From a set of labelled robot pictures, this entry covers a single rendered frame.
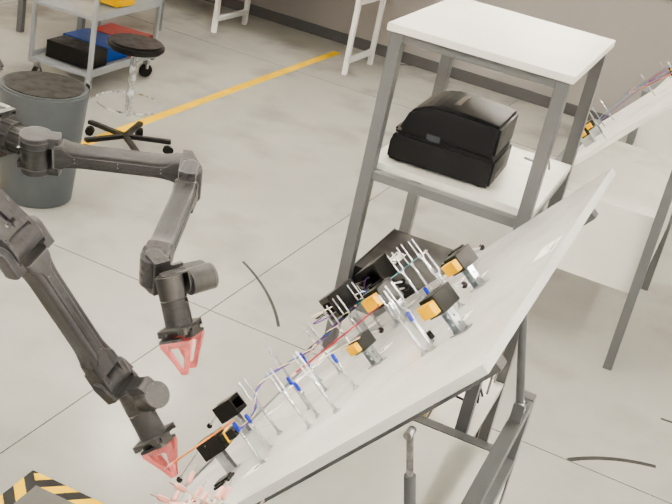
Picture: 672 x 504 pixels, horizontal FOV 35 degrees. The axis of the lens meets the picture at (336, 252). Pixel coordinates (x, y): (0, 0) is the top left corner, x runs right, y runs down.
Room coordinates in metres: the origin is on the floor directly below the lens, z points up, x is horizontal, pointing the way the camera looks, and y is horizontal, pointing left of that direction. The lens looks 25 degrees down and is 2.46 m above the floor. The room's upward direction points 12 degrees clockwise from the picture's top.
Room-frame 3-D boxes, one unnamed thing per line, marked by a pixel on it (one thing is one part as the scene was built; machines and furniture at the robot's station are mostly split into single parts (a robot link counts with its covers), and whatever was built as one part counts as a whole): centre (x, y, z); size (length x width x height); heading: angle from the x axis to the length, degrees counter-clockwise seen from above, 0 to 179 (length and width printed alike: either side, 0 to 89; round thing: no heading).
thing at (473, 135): (2.93, -0.25, 1.56); 0.30 x 0.23 x 0.19; 74
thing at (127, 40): (6.17, 1.40, 0.34); 0.58 x 0.55 x 0.69; 121
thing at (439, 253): (2.97, -0.26, 1.09); 0.35 x 0.33 x 0.07; 162
